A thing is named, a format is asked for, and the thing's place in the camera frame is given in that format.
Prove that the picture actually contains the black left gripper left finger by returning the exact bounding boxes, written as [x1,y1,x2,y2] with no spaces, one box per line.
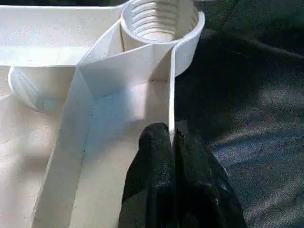
[117,122,178,228]

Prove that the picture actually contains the black plastic mat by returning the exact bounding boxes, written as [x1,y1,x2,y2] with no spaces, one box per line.
[173,0,304,228]

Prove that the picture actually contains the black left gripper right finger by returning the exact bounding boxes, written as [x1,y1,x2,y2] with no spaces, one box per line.
[174,121,249,228]

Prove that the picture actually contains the white plastic table top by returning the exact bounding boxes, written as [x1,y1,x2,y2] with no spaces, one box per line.
[0,0,206,228]

